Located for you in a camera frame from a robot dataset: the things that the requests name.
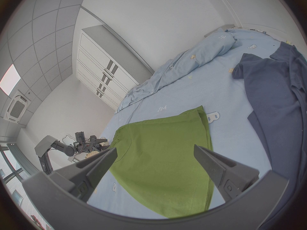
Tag bed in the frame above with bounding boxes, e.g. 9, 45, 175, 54
87, 25, 307, 227

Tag dark blue garment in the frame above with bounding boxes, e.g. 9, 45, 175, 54
232, 42, 307, 227

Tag white wardrobe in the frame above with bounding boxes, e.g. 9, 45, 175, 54
76, 25, 155, 112

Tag green shorts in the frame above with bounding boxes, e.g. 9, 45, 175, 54
109, 106, 214, 219

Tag ceiling air conditioner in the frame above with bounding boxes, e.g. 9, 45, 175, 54
4, 90, 31, 124

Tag pale blue quilt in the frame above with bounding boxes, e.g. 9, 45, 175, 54
115, 28, 240, 114

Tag white cord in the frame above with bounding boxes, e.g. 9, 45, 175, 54
210, 0, 243, 29

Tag window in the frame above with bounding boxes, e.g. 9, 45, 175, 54
0, 142, 48, 227

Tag ceiling light panel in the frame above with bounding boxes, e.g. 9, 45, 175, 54
0, 64, 21, 96

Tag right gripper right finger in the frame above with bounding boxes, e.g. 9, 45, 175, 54
194, 145, 260, 204

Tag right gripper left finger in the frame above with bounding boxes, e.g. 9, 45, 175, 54
49, 147, 118, 203

